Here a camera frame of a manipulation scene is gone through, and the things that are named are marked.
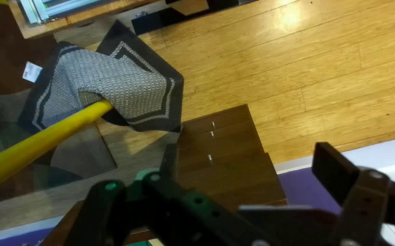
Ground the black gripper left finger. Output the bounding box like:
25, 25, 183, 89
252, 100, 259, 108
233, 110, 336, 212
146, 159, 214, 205
65, 170, 275, 246

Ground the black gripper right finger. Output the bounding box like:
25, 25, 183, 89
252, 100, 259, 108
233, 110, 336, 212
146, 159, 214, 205
311, 141, 395, 246

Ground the brown wooden cabinet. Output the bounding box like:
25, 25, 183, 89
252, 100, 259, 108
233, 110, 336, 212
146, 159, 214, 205
40, 104, 289, 246

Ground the grey patterned rug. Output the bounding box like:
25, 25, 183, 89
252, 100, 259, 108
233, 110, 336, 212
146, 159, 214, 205
17, 20, 185, 134

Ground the yellow pole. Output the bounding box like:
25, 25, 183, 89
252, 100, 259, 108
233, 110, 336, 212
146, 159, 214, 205
0, 99, 114, 199

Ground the white paper tag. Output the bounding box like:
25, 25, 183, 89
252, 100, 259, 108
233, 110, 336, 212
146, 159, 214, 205
21, 61, 43, 85

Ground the black flat stand base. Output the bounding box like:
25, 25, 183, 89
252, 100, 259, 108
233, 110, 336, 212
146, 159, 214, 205
129, 0, 258, 36

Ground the light wooden table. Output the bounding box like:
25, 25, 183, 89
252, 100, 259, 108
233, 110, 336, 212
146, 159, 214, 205
6, 0, 161, 41

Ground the brown sofa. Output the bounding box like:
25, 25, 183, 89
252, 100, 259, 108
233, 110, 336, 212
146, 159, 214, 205
0, 3, 57, 99

